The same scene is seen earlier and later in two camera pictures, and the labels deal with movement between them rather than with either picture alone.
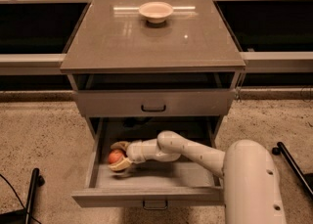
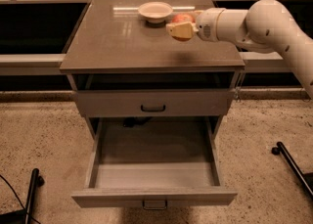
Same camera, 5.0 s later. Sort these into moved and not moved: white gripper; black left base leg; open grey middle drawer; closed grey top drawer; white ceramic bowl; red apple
Moved: white gripper; red apple
Not moved: white ceramic bowl; open grey middle drawer; black left base leg; closed grey top drawer
